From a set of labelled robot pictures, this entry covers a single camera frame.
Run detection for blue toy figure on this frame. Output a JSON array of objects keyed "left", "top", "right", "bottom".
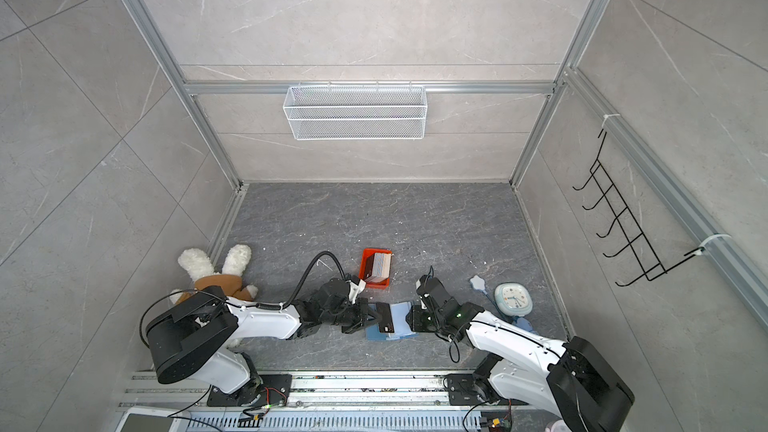
[{"left": 469, "top": 275, "right": 487, "bottom": 295}]

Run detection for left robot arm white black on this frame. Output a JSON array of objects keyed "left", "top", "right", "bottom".
[{"left": 142, "top": 278, "right": 381, "bottom": 394}]

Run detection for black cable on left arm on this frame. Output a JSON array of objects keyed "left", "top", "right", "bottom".
[{"left": 139, "top": 250, "right": 349, "bottom": 349}]

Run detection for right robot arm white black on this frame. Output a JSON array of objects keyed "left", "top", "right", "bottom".
[{"left": 409, "top": 275, "right": 635, "bottom": 431}]

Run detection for round mint alarm clock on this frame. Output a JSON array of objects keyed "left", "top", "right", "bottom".
[{"left": 494, "top": 282, "right": 533, "bottom": 317}]

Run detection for blue leather card holder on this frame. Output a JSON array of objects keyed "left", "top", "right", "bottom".
[{"left": 366, "top": 302, "right": 416, "bottom": 341}]

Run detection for black wire hook rack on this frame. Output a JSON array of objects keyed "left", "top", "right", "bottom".
[{"left": 571, "top": 129, "right": 706, "bottom": 288}]

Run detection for white tablet device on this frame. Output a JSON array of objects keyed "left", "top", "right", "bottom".
[{"left": 116, "top": 406, "right": 184, "bottom": 432}]

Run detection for red plastic tray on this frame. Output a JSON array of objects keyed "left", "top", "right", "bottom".
[{"left": 359, "top": 248, "right": 392, "bottom": 290}]

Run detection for aluminium frame rails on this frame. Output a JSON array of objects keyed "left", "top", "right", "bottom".
[{"left": 121, "top": 0, "right": 767, "bottom": 325}]

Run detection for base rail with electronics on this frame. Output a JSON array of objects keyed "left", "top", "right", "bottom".
[{"left": 118, "top": 370, "right": 555, "bottom": 431}]

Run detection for white plush bunny toy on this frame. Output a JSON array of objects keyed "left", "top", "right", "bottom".
[{"left": 177, "top": 244, "right": 258, "bottom": 302}]

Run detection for white wire mesh basket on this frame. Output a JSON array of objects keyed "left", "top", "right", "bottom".
[{"left": 283, "top": 85, "right": 428, "bottom": 141}]

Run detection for stack of credit cards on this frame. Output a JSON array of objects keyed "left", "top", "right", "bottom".
[{"left": 368, "top": 252, "right": 392, "bottom": 283}]

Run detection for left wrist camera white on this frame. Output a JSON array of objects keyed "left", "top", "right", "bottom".
[{"left": 348, "top": 277, "right": 366, "bottom": 304}]

